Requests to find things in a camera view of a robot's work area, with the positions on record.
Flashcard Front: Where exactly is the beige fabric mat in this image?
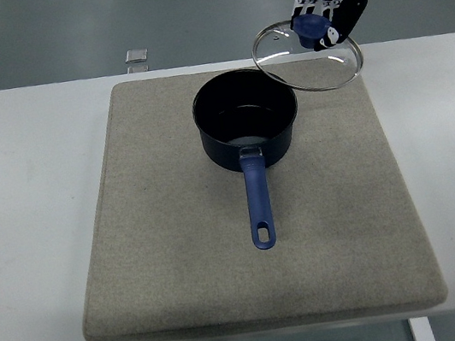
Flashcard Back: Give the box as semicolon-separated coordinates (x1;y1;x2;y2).
45;36;451;341

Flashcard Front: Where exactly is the white table leg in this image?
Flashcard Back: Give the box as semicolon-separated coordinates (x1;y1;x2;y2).
408;314;437;341

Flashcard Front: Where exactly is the small silver floor plate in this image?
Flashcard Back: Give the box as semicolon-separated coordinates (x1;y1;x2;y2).
123;46;150;65

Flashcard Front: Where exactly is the glass pot lid blue knob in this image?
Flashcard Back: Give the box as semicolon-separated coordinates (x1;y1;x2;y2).
246;6;369;102

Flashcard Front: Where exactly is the dark blue saucepan long handle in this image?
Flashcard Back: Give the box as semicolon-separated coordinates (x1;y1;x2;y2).
187;61;321;259

